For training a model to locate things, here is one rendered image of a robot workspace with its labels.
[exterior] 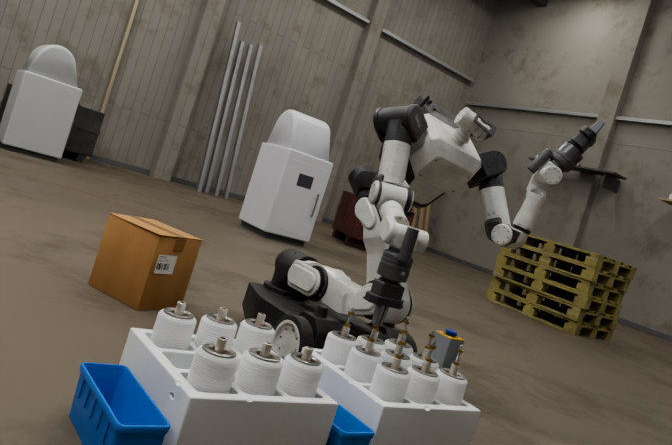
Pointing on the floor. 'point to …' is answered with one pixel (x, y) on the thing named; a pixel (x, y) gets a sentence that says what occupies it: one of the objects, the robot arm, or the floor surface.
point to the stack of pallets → (557, 293)
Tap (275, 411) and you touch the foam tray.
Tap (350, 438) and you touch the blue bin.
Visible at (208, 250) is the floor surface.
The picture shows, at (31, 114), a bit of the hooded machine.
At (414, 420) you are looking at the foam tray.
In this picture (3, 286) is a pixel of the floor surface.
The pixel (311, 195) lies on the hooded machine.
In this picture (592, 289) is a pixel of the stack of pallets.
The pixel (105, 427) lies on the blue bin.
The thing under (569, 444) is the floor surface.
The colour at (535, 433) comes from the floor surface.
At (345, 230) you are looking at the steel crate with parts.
